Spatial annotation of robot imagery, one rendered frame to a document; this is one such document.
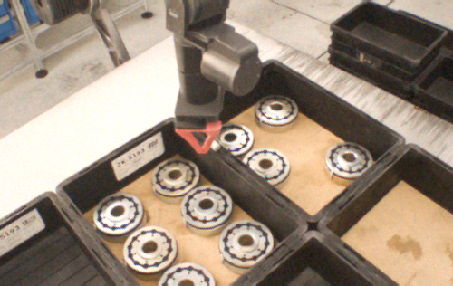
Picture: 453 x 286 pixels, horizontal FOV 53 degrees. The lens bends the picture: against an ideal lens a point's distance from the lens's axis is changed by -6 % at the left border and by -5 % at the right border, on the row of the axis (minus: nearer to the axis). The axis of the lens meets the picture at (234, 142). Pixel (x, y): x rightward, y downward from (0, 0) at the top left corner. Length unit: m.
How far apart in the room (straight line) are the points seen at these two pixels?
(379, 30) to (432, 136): 0.90
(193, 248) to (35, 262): 0.32
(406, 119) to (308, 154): 0.42
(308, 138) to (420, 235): 0.34
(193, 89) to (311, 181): 0.43
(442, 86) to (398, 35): 0.29
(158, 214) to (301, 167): 0.32
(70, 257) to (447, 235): 0.74
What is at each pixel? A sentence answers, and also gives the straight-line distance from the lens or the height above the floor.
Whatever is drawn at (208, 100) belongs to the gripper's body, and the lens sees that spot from 0.70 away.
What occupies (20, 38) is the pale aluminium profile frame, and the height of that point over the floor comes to 0.29.
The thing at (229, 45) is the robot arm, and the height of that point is 1.28.
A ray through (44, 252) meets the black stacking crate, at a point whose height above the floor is 0.83.
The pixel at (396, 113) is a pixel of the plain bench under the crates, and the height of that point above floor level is 0.70.
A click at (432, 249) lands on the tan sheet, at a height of 0.83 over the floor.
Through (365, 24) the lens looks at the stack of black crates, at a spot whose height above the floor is 0.49.
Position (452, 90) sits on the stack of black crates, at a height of 0.38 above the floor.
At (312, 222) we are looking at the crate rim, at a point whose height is 0.93.
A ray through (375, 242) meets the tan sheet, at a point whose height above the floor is 0.83.
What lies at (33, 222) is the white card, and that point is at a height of 0.89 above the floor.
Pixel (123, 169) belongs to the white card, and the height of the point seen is 0.88.
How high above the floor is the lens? 1.61
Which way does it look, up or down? 45 degrees down
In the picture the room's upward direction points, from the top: 3 degrees counter-clockwise
